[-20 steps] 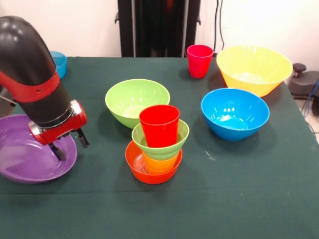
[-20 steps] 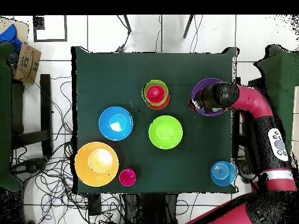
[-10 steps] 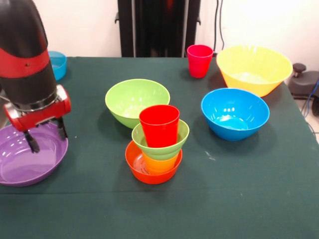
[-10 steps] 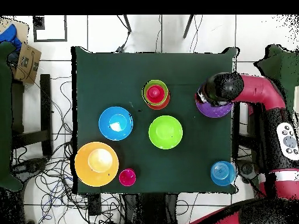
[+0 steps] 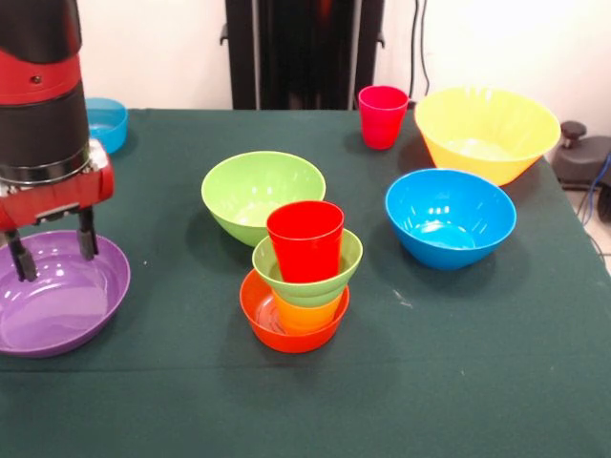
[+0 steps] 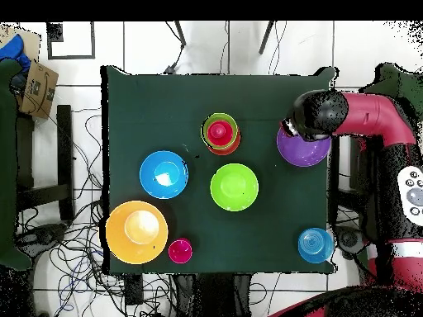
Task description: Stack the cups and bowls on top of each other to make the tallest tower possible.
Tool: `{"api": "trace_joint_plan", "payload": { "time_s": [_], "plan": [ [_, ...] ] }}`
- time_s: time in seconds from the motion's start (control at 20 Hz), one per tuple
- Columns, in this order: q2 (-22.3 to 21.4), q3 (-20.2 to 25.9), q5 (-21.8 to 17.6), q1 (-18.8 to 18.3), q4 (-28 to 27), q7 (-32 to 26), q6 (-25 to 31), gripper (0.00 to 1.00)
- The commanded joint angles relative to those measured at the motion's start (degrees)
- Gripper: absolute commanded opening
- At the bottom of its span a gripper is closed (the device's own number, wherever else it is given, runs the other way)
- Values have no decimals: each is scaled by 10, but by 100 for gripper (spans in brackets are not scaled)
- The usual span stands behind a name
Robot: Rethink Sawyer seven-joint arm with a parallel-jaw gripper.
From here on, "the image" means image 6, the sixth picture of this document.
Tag purple plastic bowl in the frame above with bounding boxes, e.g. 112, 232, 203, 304
276, 126, 332, 168

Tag red plastic cup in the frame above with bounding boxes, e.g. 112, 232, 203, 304
207, 119, 236, 147

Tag large green plastic bowl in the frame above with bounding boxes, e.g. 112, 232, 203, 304
209, 163, 260, 213

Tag small green ribbed bowl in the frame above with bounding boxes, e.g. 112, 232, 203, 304
200, 112, 240, 149

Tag small blue plastic bowl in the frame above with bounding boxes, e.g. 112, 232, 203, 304
297, 227, 335, 264

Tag dark green tablecloth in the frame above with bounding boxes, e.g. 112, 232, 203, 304
100, 64, 340, 276

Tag green cloth on side table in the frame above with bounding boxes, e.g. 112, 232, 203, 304
359, 63, 423, 120
0, 59, 33, 271

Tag large blue plastic bowl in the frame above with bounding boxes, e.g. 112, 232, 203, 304
139, 150, 190, 200

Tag pink plastic cup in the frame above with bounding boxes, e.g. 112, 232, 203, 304
167, 238, 193, 265

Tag yellow plastic bowl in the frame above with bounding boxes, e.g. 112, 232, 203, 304
105, 200, 169, 266

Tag black power strip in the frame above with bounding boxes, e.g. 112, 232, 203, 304
123, 273, 145, 307

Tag black bench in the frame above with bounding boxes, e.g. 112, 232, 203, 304
16, 104, 76, 221

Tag cardboard box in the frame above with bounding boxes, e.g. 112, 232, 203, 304
0, 26, 59, 120

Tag grey base with black knob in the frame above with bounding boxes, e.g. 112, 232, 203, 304
19, 222, 69, 248

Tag blue cloth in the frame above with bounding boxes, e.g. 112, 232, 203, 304
0, 33, 31, 72

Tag black square frame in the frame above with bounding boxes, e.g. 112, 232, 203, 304
45, 21, 97, 61

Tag tangled floor cables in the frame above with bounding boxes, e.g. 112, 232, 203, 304
14, 108, 176, 317

